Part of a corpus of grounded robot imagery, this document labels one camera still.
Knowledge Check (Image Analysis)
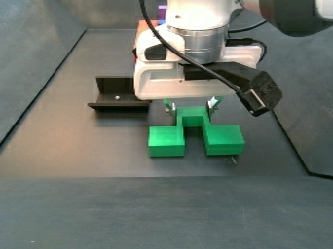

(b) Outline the left purple block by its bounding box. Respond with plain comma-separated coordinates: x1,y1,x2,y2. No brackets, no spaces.
158,5,168,20

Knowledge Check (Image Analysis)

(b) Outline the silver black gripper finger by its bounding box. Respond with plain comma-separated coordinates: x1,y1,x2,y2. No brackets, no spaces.
164,99,177,117

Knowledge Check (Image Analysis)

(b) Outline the red base board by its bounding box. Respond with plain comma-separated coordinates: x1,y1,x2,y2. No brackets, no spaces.
133,20,160,62

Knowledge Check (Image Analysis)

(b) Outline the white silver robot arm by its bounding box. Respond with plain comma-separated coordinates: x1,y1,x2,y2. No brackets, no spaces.
134,0,333,116

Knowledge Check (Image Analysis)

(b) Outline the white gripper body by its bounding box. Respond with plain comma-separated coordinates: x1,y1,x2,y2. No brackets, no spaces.
134,22,263,100

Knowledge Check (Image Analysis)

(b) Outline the black cable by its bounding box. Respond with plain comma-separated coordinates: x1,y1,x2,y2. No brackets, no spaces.
137,0,245,95

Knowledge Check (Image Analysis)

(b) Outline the black angle fixture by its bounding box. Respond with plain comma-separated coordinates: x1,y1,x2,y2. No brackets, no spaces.
88,76,152,110

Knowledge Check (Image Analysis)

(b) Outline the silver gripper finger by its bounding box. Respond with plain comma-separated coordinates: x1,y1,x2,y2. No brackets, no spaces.
208,96,224,114

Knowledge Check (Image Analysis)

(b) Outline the green stepped block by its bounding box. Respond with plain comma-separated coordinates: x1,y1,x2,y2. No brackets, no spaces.
148,106,247,158

